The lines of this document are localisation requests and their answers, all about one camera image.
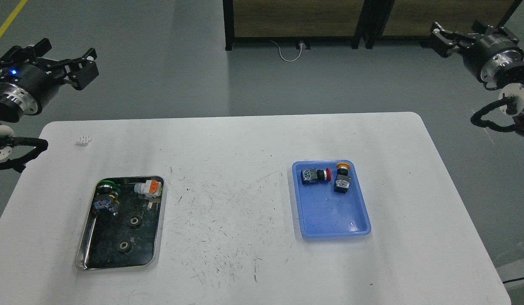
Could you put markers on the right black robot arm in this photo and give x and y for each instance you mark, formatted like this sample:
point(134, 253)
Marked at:
point(506, 114)

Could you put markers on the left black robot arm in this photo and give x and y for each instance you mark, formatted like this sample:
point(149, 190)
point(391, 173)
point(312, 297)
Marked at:
point(16, 151)

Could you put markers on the small white plastic piece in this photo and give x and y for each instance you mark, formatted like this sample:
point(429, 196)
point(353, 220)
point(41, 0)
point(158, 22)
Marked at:
point(84, 141)

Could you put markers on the blue plastic tray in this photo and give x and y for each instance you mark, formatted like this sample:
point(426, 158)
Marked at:
point(324, 213)

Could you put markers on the stainless steel tray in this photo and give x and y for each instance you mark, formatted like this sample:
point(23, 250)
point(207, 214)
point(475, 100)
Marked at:
point(123, 226)

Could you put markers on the red push button switch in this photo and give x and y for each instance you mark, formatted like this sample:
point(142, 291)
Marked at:
point(313, 175)

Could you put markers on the orange white switch part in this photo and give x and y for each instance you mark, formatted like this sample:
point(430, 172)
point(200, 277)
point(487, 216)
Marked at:
point(150, 189)

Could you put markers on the left wooden black cabinet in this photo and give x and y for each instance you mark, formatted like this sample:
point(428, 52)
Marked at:
point(295, 21)

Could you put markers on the black gear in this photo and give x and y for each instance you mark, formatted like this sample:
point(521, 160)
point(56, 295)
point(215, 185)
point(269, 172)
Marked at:
point(125, 247)
point(135, 222)

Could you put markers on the right wooden black cabinet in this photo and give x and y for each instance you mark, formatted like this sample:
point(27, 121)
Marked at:
point(411, 20)

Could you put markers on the wooden black cabinet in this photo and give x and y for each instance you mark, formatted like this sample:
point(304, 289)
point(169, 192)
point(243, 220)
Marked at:
point(411, 20)
point(295, 21)

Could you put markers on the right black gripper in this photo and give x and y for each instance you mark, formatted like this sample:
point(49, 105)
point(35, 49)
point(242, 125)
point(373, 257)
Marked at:
point(485, 51)

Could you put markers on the yellow push button switch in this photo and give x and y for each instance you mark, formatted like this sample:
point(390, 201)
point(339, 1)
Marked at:
point(342, 179)

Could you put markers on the green push button switch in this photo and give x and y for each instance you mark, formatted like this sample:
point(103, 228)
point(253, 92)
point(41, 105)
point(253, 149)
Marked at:
point(105, 200)

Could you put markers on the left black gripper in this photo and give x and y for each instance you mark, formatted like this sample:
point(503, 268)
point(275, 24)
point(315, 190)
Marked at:
point(27, 78)

